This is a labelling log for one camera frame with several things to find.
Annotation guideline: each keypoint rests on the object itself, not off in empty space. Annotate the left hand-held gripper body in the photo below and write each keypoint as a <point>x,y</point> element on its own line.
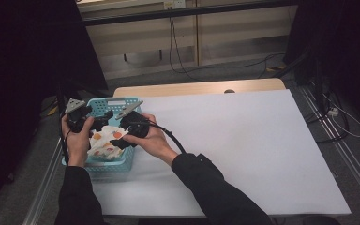
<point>75,117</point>

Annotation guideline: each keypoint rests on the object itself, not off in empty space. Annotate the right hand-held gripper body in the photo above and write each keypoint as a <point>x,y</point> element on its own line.
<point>136,125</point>

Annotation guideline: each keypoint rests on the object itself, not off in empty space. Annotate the orange patterned white cloth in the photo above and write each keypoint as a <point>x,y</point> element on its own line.
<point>104,146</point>

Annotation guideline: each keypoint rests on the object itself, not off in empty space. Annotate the light blue plastic basket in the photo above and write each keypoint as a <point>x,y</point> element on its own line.
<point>109,166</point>

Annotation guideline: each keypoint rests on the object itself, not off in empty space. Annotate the person's right hand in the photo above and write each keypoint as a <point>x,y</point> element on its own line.
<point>154,142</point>

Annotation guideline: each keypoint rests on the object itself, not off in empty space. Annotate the person's left hand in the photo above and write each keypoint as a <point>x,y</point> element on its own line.
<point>76,146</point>

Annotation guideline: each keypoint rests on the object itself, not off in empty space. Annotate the wooden table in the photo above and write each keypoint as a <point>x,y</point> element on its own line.
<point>168,89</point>

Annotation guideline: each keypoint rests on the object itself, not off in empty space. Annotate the black curtain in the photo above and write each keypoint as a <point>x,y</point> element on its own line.
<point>18,62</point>
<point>343,47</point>

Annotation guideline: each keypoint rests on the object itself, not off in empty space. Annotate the white table board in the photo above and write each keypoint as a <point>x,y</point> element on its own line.
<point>247,156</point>

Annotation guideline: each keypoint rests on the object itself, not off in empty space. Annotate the black horizontal bar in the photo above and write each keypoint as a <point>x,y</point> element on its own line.
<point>184,13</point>

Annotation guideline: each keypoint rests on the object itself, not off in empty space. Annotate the beige wooden cabinet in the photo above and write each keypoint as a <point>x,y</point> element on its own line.
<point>231,37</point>

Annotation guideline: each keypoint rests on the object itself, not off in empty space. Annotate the white power plug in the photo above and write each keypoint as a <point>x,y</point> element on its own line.
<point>332,112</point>

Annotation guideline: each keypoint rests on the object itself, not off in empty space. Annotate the aluminium floor rail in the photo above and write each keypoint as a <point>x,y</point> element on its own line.
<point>350,156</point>
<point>45,181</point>

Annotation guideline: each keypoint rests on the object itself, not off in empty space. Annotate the white wall socket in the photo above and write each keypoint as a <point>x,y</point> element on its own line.
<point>174,3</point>

